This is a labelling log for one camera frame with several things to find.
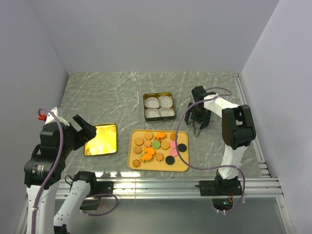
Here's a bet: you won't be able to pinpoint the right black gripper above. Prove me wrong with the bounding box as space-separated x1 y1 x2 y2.
184 102 212 129

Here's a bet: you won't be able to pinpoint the gold tin lid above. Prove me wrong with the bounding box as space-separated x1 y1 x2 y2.
83 123 118 156

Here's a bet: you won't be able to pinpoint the dark green cookie tin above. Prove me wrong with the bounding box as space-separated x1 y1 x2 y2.
143 92 176 122

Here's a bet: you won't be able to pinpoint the orange fish cookie top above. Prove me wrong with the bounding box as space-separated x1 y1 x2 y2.
155 132 167 139

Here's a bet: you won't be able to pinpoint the orange fish cookie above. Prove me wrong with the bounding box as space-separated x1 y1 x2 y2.
140 154 153 162
144 147 156 156
155 132 167 139

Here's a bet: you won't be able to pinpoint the round dotted biscuit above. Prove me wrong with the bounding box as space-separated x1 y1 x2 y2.
160 140 170 150
135 137 144 146
144 131 154 140

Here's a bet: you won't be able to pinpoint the green round cookie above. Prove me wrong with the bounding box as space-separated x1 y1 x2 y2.
152 140 161 149

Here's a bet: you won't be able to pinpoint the metal serving tongs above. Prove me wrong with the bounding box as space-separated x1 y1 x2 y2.
190 103 206 137

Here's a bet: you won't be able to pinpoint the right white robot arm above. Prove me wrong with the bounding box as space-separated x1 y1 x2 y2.
184 86 256 195

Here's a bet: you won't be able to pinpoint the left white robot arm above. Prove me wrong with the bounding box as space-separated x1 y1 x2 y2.
24 114 98 234

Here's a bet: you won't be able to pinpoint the chocolate chip cookie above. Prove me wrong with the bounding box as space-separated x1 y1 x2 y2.
170 133 177 141

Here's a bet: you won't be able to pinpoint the white paper cup front right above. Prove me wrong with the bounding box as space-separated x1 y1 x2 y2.
158 107 175 117

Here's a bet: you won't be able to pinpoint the white paper cup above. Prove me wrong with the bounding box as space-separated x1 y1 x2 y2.
158 96 173 108
158 107 175 117
145 108 160 118
144 97 160 108

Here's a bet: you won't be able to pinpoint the black sandwich cookie right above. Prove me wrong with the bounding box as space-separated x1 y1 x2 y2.
177 143 187 152

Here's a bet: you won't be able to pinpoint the black sandwich cookie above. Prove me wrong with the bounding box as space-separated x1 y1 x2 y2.
177 143 187 152
165 156 175 165

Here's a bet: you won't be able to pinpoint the white paper cup back right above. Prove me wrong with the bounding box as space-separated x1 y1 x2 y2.
158 96 173 108

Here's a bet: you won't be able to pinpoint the pink sandwich cookie upper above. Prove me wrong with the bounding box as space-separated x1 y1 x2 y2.
170 141 176 149

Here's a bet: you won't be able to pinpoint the pink sandwich cookie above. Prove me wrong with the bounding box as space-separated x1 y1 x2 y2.
169 149 178 157
170 141 176 149

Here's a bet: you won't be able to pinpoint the pink sandwich cookie lower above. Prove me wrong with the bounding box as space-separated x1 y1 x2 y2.
169 149 178 157

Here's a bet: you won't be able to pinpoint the white paper cup back left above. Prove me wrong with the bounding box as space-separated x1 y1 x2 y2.
144 97 160 108

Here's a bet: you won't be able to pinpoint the white paper cup front left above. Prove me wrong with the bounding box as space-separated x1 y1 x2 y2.
145 108 160 118

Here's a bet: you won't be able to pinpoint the black sandwich cookie lower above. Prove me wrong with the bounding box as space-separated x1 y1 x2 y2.
165 156 175 165

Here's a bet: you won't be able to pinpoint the round dotted biscuit top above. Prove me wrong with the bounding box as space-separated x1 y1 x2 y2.
144 131 154 140

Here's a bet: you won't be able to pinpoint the swirl cookie bottom left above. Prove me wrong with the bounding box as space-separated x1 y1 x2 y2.
132 159 141 168

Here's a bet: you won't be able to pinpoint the orange fish cookie middle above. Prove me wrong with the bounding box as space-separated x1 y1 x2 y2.
144 147 156 156

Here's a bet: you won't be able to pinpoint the yellow plastic tray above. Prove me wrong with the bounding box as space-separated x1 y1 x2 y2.
127 129 189 172

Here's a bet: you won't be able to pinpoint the orange fish cookie bottom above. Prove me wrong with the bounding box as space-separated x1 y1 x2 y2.
140 154 153 162

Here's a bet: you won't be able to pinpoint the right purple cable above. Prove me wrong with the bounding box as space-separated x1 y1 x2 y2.
175 87 246 214

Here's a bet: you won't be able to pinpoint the purple cable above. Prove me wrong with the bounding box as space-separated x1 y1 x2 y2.
24 108 119 234
175 87 246 214

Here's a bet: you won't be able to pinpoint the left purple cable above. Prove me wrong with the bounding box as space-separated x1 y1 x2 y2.
24 108 119 234

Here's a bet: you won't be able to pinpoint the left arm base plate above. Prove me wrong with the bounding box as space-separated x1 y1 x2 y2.
80 181 114 211

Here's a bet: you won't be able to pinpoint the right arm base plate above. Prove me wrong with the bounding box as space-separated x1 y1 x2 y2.
196 177 243 212

